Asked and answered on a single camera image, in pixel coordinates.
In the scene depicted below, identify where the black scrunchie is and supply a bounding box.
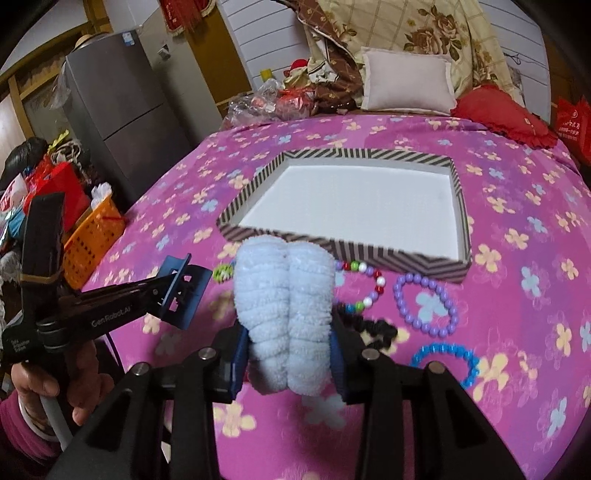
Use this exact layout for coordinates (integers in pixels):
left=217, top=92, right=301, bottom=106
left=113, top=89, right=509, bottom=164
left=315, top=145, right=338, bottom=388
left=335, top=303, right=399, bottom=350

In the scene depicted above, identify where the blue bead bracelet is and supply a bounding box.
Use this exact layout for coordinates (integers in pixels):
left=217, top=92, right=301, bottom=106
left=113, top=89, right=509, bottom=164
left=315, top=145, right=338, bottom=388
left=410, top=341, right=482, bottom=391

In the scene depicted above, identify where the purple bead bracelet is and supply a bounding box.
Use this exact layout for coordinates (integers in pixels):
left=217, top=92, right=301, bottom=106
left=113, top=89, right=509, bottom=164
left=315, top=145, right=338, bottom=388
left=393, top=272, right=460, bottom=339

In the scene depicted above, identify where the white fluffy scrunchie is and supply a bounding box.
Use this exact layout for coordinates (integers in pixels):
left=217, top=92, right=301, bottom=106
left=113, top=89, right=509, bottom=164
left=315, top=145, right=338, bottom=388
left=233, top=235, right=335, bottom=396

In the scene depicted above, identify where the multicolour bead bracelet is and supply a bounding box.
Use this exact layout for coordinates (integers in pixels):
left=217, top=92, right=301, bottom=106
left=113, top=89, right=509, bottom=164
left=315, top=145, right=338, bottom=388
left=334, top=259, right=388, bottom=315

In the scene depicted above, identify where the blue hair claw clip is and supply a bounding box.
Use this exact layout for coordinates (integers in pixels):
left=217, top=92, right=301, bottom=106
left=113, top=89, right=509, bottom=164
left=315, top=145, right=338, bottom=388
left=156, top=254, right=212, bottom=330

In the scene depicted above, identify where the left hand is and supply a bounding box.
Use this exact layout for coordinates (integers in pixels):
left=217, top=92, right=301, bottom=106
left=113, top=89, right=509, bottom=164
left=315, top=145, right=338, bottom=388
left=11, top=341, right=114, bottom=428

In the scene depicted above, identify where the orange plastic basket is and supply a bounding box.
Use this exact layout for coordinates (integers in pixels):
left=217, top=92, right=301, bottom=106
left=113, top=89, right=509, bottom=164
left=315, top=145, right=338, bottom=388
left=62, top=195, right=126, bottom=290

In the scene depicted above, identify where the pink floral bed sheet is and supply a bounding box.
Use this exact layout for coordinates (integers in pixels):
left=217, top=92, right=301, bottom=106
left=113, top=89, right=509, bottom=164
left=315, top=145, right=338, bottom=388
left=85, top=115, right=590, bottom=479

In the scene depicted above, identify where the red clothes pile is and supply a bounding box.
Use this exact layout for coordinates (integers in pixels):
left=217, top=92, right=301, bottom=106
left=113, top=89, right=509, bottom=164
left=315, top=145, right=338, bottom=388
left=23, top=155, right=90, bottom=231

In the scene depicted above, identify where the striped shallow tray box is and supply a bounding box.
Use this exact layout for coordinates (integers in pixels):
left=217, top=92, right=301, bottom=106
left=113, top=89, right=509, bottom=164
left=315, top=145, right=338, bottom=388
left=216, top=148, right=472, bottom=283

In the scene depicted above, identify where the grey refrigerator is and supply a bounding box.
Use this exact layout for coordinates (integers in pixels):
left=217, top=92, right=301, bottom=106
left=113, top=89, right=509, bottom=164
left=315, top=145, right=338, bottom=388
left=63, top=31, right=191, bottom=212

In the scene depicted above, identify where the clear plastic bag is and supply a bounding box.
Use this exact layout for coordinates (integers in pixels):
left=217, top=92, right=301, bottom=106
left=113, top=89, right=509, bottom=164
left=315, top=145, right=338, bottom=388
left=221, top=78, right=286, bottom=130

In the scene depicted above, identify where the red heart cushion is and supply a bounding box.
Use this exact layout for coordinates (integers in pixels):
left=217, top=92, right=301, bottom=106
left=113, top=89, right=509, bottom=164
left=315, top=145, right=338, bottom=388
left=451, top=84, right=558, bottom=149

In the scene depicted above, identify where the white small pillow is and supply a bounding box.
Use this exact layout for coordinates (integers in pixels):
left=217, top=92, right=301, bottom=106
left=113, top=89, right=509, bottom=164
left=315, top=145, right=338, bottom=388
left=362, top=48, right=457, bottom=115

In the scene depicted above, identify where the brown patterned blanket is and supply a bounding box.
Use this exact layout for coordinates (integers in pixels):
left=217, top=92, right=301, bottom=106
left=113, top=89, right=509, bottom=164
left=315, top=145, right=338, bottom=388
left=280, top=1, right=363, bottom=113

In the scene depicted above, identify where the yellow bottle cap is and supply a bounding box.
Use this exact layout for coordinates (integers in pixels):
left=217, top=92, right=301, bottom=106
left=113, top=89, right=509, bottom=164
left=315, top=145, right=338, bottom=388
left=260, top=69, right=273, bottom=82

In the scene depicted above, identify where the santa plush toy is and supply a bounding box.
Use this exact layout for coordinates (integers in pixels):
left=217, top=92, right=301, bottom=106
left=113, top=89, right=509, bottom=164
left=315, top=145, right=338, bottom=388
left=283, top=59, right=310, bottom=89

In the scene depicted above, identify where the red shopping bag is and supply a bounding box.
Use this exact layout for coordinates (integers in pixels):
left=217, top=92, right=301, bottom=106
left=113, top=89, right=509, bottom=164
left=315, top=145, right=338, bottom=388
left=555, top=97, right=591, bottom=167

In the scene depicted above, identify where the floral beige quilt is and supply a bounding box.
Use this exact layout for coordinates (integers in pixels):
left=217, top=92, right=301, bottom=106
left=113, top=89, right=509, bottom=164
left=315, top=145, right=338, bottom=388
left=318, top=0, right=523, bottom=104

